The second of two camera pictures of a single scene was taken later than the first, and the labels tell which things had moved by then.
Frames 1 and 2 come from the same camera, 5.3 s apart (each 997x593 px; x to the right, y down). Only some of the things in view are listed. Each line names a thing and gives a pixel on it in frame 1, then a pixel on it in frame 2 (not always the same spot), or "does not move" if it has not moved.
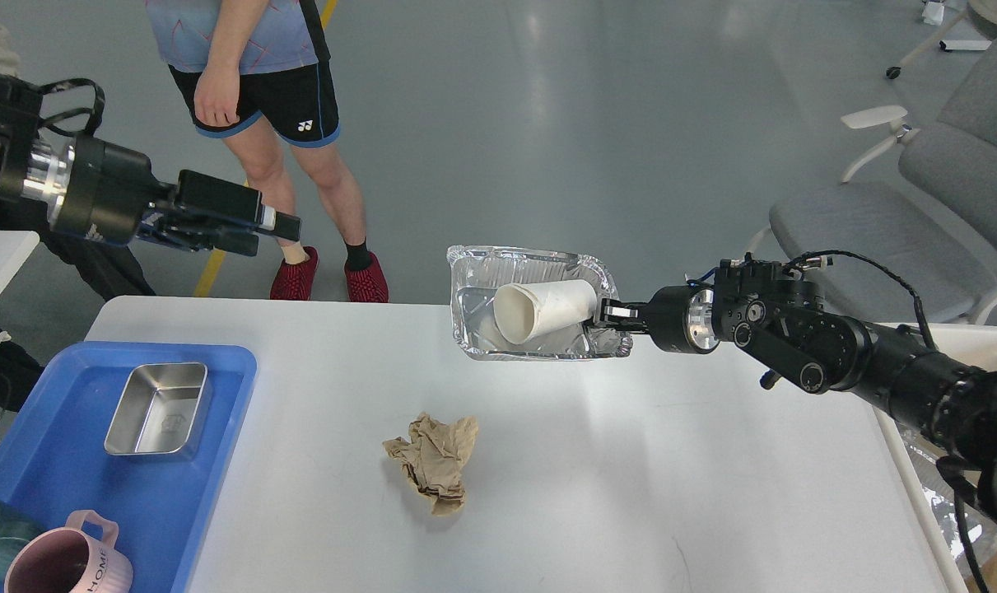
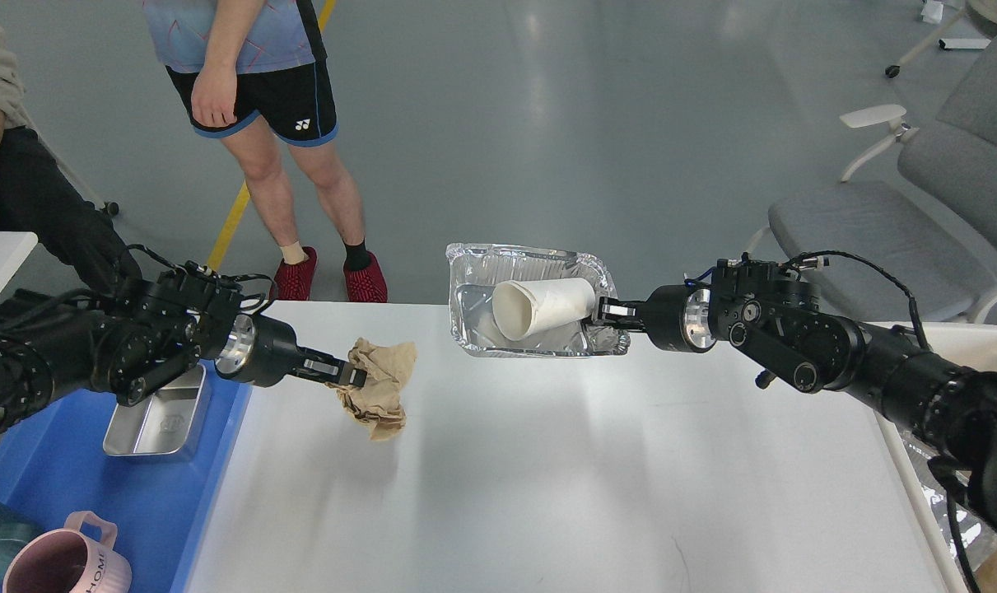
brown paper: [433, 459] -> [379, 405]
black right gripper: [683, 319] does not move
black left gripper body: [94, 188] -> [259, 348]
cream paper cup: [525, 310] does not move
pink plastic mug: [69, 559] does not move
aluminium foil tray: [477, 273] does not move
